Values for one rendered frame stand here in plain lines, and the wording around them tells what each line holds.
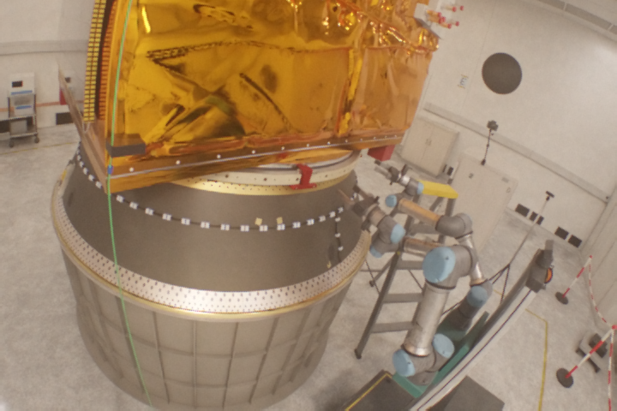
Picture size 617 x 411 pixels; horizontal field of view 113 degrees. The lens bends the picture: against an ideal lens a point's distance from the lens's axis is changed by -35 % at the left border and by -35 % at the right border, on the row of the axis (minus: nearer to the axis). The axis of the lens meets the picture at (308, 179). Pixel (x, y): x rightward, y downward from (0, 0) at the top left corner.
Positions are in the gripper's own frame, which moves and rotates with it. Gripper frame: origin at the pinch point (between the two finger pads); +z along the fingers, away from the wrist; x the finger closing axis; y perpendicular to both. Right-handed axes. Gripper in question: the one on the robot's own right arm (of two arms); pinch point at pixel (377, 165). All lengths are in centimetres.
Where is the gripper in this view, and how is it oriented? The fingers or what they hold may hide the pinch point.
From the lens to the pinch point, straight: 187.4
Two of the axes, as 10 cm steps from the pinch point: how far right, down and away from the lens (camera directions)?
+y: -4.2, 8.1, 4.1
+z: -8.9, -4.6, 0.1
